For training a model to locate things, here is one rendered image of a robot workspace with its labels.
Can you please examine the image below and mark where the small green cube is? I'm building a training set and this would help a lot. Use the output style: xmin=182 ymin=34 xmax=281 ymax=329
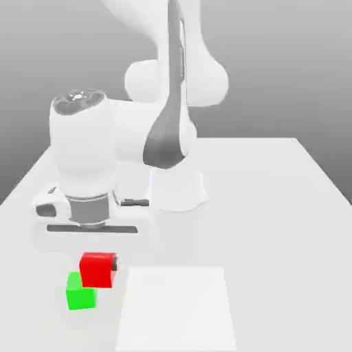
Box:
xmin=65 ymin=271 xmax=98 ymax=311

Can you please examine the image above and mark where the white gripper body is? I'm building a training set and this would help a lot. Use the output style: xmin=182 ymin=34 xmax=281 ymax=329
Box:
xmin=30 ymin=212 xmax=157 ymax=253

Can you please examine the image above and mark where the small red cube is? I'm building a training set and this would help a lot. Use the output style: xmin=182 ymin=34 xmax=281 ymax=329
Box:
xmin=78 ymin=252 xmax=117 ymax=289

